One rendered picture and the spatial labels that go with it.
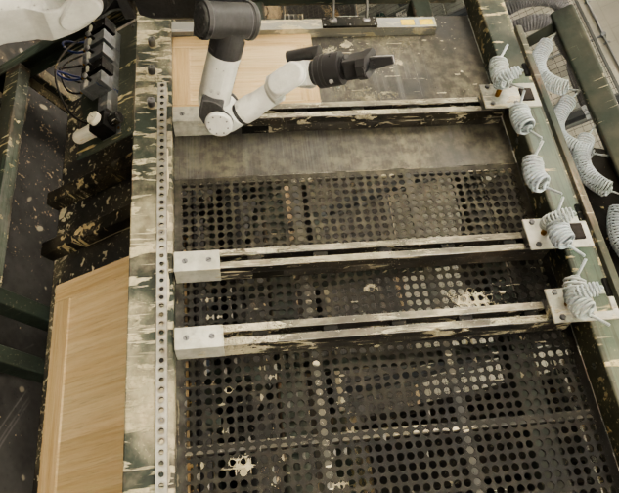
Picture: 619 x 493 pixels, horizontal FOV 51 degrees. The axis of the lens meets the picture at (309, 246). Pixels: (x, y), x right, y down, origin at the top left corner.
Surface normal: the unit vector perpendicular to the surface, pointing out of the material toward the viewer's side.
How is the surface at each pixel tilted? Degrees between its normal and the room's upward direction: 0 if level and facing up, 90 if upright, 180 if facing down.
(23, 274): 0
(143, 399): 58
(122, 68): 90
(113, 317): 90
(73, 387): 90
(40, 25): 111
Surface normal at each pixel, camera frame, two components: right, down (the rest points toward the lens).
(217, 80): -0.06, 0.68
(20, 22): 0.11, 0.86
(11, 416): 0.88, -0.32
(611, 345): 0.07, -0.50
